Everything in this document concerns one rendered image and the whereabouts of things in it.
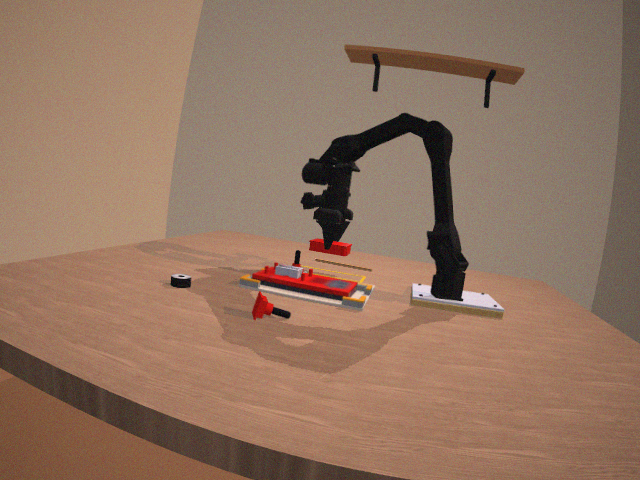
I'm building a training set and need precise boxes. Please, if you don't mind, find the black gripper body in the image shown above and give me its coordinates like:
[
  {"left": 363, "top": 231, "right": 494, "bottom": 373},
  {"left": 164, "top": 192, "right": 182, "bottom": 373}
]
[{"left": 313, "top": 186, "right": 354, "bottom": 224}]

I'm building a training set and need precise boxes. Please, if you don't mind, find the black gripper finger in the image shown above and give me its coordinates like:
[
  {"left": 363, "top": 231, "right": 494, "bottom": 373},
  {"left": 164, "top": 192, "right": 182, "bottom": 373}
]
[
  {"left": 316, "top": 220, "right": 342, "bottom": 250},
  {"left": 334, "top": 221, "right": 350, "bottom": 242}
]

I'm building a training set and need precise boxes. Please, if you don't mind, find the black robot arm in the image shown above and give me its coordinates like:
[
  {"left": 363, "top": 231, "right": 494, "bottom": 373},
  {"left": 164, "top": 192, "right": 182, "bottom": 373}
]
[{"left": 302, "top": 112, "right": 469, "bottom": 301}]

